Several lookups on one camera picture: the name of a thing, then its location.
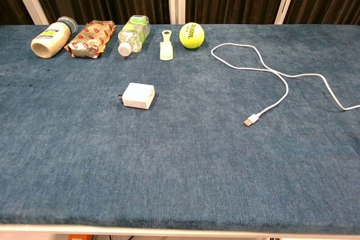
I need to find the white power adapter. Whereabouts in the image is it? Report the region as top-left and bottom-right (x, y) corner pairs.
(117, 82), (156, 111)

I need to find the white USB cable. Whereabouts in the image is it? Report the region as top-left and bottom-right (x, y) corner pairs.
(210, 43), (360, 128)

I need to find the blue fabric table cloth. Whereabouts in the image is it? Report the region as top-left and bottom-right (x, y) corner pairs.
(0, 24), (360, 235)

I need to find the pale green clip tool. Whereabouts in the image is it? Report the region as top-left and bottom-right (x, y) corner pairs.
(159, 29), (175, 62)

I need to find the yellow tennis ball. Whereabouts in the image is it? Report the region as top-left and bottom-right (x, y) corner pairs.
(179, 22), (205, 50)

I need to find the clear green-label water bottle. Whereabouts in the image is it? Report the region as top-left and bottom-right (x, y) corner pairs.
(117, 14), (151, 57)

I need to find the brown red-printed snack packet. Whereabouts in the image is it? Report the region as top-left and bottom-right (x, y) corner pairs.
(64, 20), (118, 60)

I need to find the cream mayonnaise squeeze bottle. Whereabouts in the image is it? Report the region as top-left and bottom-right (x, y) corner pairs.
(30, 16), (78, 59)

